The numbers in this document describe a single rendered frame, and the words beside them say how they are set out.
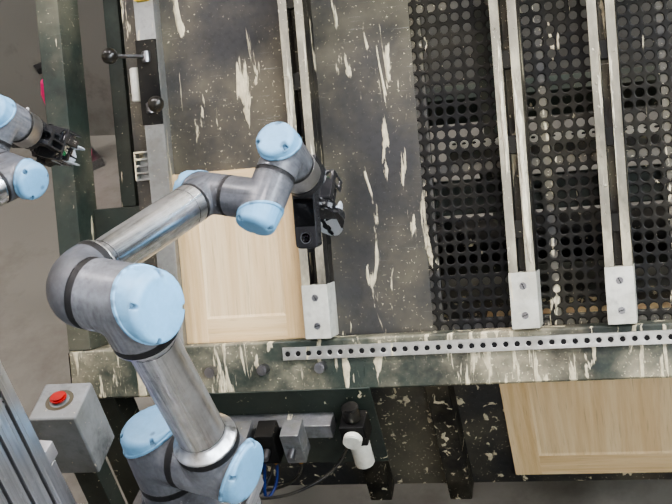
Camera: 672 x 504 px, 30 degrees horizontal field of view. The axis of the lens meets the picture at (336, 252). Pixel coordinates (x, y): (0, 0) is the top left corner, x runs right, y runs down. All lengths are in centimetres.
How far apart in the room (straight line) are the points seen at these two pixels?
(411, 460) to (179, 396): 148
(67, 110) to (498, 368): 120
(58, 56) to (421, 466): 143
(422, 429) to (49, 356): 182
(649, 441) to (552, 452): 25
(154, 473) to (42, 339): 260
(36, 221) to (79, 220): 246
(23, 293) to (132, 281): 325
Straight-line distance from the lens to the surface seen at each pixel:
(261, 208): 219
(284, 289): 295
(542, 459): 336
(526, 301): 278
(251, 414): 303
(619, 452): 333
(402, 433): 337
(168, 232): 216
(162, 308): 192
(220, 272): 300
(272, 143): 222
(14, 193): 249
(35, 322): 494
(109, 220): 316
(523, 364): 282
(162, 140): 301
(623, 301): 276
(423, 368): 286
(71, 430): 294
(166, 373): 201
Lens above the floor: 272
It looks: 35 degrees down
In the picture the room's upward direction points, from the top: 15 degrees counter-clockwise
